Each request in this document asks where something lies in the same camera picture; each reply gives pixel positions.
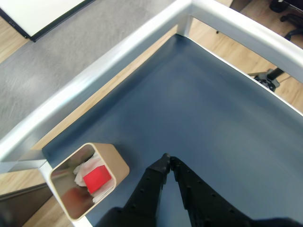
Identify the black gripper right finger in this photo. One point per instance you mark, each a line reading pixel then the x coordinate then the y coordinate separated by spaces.
pixel 201 205

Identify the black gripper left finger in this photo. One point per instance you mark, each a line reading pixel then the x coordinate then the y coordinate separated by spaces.
pixel 142 201

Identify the red cube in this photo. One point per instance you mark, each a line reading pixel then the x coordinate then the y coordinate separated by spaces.
pixel 97 179

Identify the beige box with metal lining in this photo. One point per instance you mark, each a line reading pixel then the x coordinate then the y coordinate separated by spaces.
pixel 113 156

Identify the white crumpled tissue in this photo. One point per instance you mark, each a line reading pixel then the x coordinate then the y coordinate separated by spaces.
pixel 79 173

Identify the blue-grey table mat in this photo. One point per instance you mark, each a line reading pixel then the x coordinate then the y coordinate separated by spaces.
pixel 189 106

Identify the black tripod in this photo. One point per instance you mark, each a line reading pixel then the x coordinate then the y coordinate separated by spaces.
pixel 272 74

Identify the black office chair base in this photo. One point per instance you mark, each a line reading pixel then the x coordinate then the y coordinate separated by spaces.
pixel 293 19

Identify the silver metal frame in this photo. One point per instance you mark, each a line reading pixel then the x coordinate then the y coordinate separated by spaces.
pixel 71 89

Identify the white board with black frame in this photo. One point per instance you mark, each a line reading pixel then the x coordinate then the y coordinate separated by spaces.
pixel 35 14

